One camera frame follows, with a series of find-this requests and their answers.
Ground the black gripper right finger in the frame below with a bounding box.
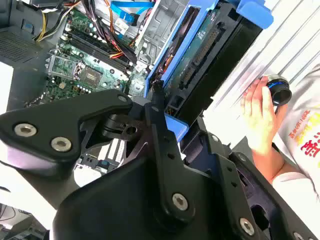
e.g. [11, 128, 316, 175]
[179, 119, 320, 240]

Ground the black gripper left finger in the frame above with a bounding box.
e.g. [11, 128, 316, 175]
[0, 80, 197, 227]

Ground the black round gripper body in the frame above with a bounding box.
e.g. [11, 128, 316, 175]
[51, 157, 237, 240]

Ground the round black blue-ringed tool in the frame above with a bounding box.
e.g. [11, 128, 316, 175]
[265, 74, 293, 107]

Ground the hard disk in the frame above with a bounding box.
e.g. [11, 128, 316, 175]
[144, 0, 275, 143]

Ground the blue data wire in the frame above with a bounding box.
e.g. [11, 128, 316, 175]
[109, 0, 156, 29]

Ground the person's left hand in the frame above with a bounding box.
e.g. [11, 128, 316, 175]
[240, 76, 289, 156]

